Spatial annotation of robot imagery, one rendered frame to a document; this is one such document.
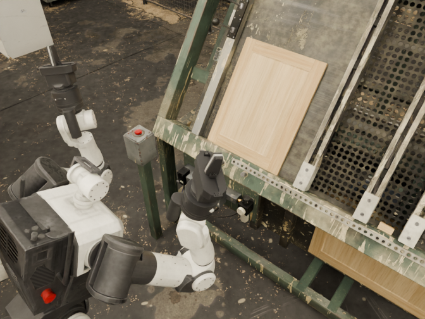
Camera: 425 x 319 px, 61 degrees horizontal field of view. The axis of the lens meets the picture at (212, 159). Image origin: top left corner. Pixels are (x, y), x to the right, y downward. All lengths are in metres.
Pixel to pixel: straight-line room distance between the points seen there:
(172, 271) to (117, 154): 2.31
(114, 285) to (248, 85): 1.24
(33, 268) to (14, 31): 4.30
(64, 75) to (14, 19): 3.87
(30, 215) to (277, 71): 1.27
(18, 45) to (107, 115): 1.82
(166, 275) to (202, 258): 0.11
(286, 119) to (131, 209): 1.51
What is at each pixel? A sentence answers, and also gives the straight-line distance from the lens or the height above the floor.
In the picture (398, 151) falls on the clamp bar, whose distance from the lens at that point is 1.63.
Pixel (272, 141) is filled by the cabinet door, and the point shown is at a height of 1.01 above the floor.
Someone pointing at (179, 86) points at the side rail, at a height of 1.06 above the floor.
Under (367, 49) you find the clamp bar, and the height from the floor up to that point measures 1.46.
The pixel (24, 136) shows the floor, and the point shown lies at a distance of 3.80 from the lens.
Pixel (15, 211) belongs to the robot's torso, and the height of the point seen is 1.40.
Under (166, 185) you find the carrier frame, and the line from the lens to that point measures 2.46.
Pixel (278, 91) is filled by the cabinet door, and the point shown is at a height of 1.19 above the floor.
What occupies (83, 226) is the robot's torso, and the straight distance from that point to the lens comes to 1.05.
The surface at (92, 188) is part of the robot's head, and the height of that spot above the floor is 1.44.
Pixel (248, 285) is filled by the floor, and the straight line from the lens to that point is 2.45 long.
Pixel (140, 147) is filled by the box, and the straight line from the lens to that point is 1.95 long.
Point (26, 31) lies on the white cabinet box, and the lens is 5.19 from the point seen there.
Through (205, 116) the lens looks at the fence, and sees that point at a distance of 1.96.
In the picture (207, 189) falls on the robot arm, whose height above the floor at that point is 1.58.
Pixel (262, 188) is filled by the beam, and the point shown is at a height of 0.84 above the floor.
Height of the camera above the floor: 2.16
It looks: 43 degrees down
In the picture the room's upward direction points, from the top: straight up
